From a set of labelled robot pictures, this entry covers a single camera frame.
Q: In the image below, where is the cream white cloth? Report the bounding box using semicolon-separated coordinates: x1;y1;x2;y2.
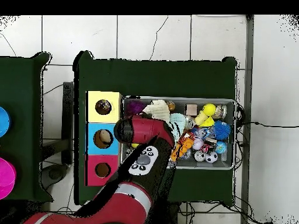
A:
142;99;171;123

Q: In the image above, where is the colourful polka dot cloth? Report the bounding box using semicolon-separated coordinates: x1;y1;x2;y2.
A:
95;99;112;115

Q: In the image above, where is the wooden box with three holes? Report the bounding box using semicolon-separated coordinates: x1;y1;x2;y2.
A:
85;90;123;187

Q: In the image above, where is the silver mesh bin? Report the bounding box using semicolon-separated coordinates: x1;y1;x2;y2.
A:
120;95;238;170

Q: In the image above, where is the purple knobbly ball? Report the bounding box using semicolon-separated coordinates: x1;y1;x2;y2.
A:
125;100;147;116

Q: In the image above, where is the mint green cloth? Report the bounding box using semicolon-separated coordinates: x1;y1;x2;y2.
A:
169;113;187;138

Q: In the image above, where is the orange tiger plush toy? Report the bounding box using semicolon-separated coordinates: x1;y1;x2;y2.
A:
177;136;195;152

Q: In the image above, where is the orange toy brick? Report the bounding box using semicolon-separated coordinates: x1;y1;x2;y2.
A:
171;150;184;162

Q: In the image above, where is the plain wooden block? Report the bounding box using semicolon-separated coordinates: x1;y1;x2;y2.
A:
185;103;198;116

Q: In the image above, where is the dark green table cloth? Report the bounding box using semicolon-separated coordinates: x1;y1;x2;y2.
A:
73;51;239;207
0;52;53;202

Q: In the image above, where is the plain yellow ball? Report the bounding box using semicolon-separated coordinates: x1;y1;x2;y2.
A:
202;103;217;117

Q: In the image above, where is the small soccer ball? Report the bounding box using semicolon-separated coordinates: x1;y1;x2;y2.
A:
204;150;218;163

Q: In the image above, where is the light blue spiky ball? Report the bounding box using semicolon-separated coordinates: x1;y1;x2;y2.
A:
213;120;231;141

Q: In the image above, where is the blue globe ball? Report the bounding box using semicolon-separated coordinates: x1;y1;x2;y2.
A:
214;141;228;155

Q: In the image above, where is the blue round lid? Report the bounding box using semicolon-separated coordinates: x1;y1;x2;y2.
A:
0;106;12;138

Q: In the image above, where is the pink round lid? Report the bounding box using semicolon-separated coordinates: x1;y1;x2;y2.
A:
0;157;17;200

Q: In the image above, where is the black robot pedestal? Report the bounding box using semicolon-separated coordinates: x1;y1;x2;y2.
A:
161;201;180;224

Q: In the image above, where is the black cable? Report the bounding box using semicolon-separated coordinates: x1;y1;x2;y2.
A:
235;120;299;128

